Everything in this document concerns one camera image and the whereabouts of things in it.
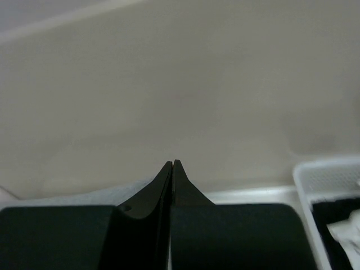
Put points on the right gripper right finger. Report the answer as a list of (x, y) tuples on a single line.
[(204, 235)]

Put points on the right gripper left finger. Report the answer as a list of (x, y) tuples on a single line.
[(131, 235)]

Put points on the grey tank top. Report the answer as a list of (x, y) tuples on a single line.
[(107, 196)]

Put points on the black tank top in basket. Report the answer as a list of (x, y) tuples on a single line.
[(325, 213)]

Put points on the white tank top in basket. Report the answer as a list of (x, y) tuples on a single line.
[(346, 233)]

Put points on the white plastic laundry basket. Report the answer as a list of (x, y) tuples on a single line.
[(325, 180)]

